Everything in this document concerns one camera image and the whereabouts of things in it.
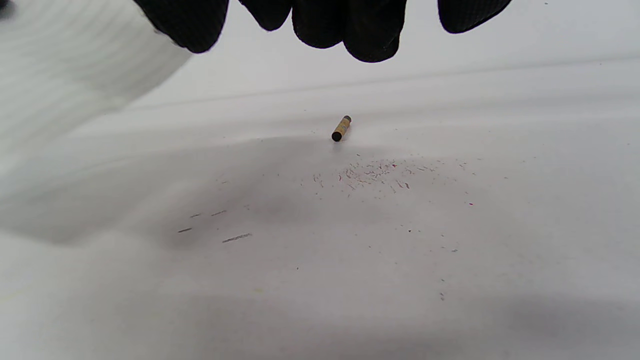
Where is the black yellow-label wax crayon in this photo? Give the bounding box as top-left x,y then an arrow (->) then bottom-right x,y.
331,115 -> 353,143

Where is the person's right hand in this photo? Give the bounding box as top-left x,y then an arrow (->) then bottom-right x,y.
133,0 -> 513,64

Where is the lined white paper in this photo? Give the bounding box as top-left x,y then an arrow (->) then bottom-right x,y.
0,0 -> 194,153

